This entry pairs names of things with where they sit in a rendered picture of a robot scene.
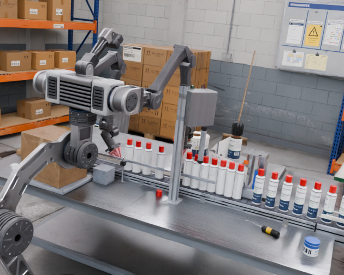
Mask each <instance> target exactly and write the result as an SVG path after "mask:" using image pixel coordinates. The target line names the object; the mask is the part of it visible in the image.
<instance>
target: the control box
mask: <svg viewBox="0 0 344 275"><path fill-rule="evenodd" d="M216 101H217V92H216V91H213V90H211V89H208V88H206V89H195V90H192V89H190V90H188V91H187V98H186V109H185V118H184V125H185V126H187V127H200V126H210V125H213V123H214V118H215V110H216Z"/></svg>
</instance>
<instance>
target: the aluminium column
mask: <svg viewBox="0 0 344 275"><path fill-rule="evenodd" d="M188 90H190V85H186V84H181V85H180V87H179V93H181V94H187V91H188ZM185 109H186V99H181V98H178V104H177V114H176V115H178V116H182V117H184V116H185ZM185 131H186V126H185V125H184V121H179V120H176V125H175V136H174V146H173V157H172V163H171V174H170V184H169V195H168V200H169V201H173V202H176V201H177V200H178V196H179V186H180V176H181V167H182V157H183V147H184V141H185Z"/></svg>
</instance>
